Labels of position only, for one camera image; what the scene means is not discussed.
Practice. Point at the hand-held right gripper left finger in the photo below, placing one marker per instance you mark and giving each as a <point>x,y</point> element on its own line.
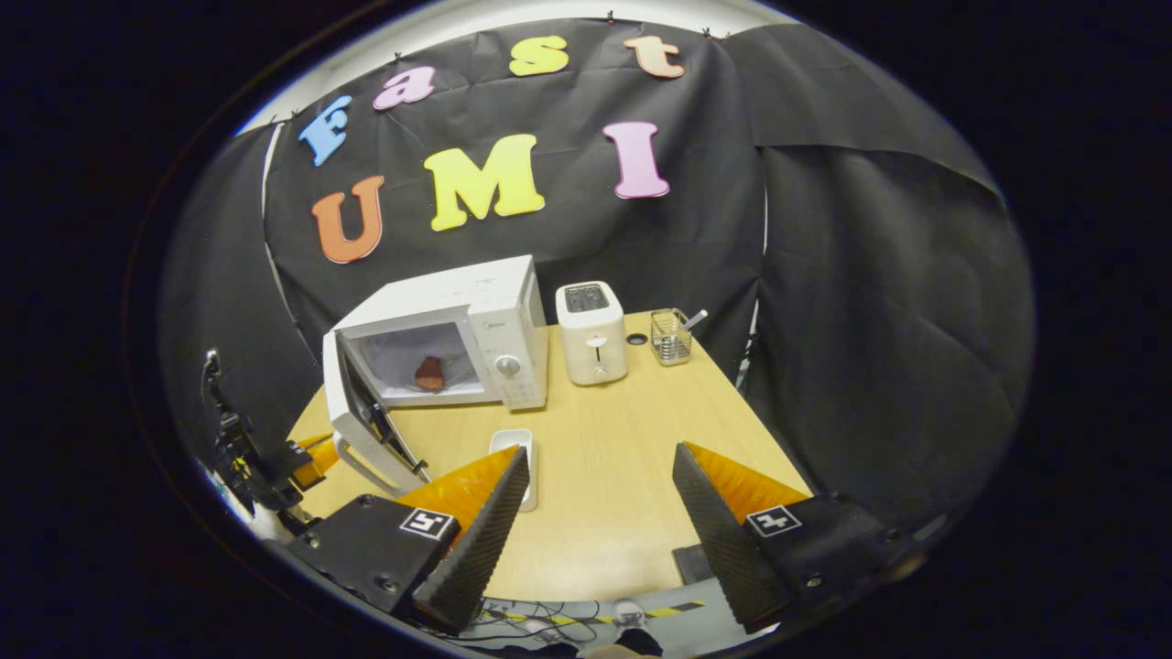
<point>476,558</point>

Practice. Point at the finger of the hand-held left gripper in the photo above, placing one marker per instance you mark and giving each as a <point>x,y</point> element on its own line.
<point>316,465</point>
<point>313,441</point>

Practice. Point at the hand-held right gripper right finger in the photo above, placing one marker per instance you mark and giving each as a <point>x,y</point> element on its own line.
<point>723,549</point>

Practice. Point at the brown meat piece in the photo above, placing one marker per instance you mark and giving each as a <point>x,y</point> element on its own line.
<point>429,373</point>

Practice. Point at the white microwave oven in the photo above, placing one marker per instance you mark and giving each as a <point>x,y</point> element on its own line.
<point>494,302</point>

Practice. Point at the small black block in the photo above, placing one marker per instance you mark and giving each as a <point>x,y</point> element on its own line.
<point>691,563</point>

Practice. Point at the yellow black floor tape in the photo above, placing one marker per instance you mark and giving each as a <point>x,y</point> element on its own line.
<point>673,608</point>

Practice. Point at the white rounded object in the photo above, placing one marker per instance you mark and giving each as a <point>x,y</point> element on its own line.
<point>628,611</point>

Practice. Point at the white rectangular dish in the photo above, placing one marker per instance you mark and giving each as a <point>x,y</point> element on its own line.
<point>511,444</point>

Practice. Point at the metal mesh utensil holder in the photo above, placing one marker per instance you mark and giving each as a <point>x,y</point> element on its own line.
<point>670,340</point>

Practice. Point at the white toaster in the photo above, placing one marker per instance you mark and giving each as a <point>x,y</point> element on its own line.
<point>591,339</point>

